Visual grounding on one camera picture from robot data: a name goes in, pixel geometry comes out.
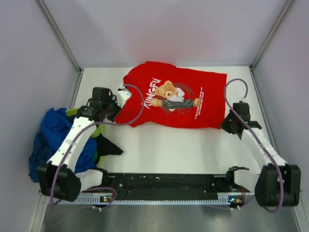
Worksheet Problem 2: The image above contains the aluminium frame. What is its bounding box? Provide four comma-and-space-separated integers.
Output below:
30, 0, 309, 232

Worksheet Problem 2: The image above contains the red printed t shirt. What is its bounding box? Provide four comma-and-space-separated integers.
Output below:
115, 61, 227, 129

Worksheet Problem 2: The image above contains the green plastic basket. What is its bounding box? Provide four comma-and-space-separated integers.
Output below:
66, 108, 104, 165

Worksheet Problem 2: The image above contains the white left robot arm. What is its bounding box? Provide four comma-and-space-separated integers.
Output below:
37, 87, 117, 202

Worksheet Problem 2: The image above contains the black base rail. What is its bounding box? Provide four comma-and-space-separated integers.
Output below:
82, 173, 254, 201

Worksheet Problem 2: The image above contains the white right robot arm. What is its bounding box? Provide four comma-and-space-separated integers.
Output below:
221, 101, 301, 207

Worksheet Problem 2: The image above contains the white slotted cable duct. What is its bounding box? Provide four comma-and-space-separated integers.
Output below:
74, 193, 244, 206

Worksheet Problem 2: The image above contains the black t shirt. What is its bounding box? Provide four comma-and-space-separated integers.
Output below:
95, 134, 123, 157

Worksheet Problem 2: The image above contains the blue t shirt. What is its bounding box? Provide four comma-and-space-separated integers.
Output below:
28, 108, 97, 183

